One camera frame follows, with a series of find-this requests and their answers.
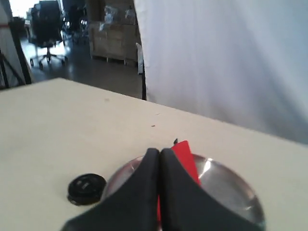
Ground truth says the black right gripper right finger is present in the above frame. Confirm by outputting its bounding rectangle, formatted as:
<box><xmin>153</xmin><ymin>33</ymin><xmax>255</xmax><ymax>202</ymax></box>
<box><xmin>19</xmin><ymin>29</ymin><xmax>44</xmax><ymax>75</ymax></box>
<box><xmin>159</xmin><ymin>149</ymin><xmax>259</xmax><ymax>231</ymax></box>

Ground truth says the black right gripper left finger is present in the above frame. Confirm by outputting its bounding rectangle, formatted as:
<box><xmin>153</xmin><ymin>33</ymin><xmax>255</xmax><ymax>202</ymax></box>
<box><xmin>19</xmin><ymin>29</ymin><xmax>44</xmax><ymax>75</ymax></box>
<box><xmin>62</xmin><ymin>148</ymin><xmax>159</xmax><ymax>231</ymax></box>

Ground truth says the red flag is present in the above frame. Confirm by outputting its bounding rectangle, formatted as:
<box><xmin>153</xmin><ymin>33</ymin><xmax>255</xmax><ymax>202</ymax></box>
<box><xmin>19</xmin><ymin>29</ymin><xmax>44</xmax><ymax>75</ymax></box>
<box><xmin>157</xmin><ymin>141</ymin><xmax>211</xmax><ymax>231</ymax></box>

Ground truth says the round stainless steel plate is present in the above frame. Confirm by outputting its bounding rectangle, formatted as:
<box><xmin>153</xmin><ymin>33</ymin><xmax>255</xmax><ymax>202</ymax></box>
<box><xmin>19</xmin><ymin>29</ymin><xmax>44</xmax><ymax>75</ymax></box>
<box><xmin>101</xmin><ymin>154</ymin><xmax>266</xmax><ymax>231</ymax></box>

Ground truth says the black backdrop stand pole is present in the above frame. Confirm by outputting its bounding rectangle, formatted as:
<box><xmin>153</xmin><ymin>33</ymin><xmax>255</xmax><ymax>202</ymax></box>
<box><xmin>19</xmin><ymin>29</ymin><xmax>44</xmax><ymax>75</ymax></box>
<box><xmin>141</xmin><ymin>60</ymin><xmax>147</xmax><ymax>101</ymax></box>

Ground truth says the white backdrop curtain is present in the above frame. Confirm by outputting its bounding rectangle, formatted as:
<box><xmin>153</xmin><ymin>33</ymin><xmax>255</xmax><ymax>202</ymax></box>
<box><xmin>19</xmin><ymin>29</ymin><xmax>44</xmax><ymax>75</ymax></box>
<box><xmin>134</xmin><ymin>0</ymin><xmax>308</xmax><ymax>144</ymax></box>

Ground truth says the wooden crate with boxes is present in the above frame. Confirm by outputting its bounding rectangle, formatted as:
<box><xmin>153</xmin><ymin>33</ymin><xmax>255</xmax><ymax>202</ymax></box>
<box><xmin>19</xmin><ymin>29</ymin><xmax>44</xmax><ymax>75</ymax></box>
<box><xmin>86</xmin><ymin>0</ymin><xmax>141</xmax><ymax>66</ymax></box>

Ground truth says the black office chair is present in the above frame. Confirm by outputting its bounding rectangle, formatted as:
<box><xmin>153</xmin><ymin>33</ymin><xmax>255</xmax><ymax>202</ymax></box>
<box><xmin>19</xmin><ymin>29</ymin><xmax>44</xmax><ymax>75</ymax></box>
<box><xmin>28</xmin><ymin>0</ymin><xmax>68</xmax><ymax>70</ymax></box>

